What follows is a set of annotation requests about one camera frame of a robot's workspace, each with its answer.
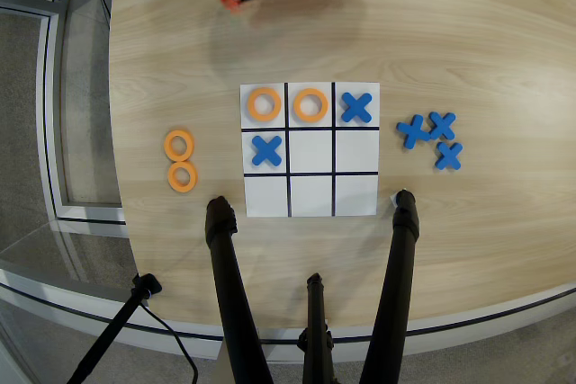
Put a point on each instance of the blue foam cross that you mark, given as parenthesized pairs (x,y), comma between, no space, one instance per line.
(449,156)
(267,150)
(442,126)
(413,131)
(357,108)

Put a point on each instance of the small white sticker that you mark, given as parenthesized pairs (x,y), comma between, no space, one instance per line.
(393,199)

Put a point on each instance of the slim black stand pole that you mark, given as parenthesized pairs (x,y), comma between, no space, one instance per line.
(112,325)

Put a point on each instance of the thick black tripod leg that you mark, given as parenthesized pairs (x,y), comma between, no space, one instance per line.
(396,276)
(229,276)

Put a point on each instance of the white tic-tac-toe board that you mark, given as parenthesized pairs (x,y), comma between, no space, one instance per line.
(310,150)

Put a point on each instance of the thin black tripod leg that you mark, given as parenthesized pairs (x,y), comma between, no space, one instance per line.
(316,312)

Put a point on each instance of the grey metal floor frame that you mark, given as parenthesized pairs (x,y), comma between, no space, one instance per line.
(49,87)

